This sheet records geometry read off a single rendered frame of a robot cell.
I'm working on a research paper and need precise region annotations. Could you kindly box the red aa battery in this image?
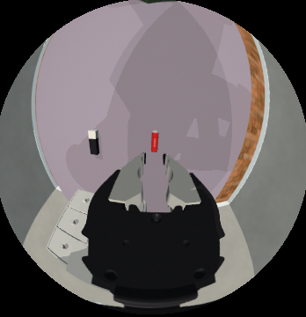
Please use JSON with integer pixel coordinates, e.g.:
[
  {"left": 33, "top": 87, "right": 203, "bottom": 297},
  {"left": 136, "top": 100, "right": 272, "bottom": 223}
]
[{"left": 151, "top": 129, "right": 158, "bottom": 152}]

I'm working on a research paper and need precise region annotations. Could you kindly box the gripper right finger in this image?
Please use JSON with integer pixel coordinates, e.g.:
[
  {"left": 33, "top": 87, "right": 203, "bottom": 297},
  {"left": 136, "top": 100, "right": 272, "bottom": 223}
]
[{"left": 163, "top": 153, "right": 225, "bottom": 239}]

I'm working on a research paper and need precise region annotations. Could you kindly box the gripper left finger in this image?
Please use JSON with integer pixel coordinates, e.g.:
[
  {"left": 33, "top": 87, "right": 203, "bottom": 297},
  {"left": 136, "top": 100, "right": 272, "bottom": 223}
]
[{"left": 82, "top": 152, "right": 146, "bottom": 239}]

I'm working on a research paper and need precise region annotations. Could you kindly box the white drawer with knob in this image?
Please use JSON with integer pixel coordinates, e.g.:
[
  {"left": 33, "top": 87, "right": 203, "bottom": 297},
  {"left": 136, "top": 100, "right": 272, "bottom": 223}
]
[
  {"left": 66, "top": 241, "right": 110, "bottom": 292},
  {"left": 48, "top": 228, "right": 75, "bottom": 263}
]

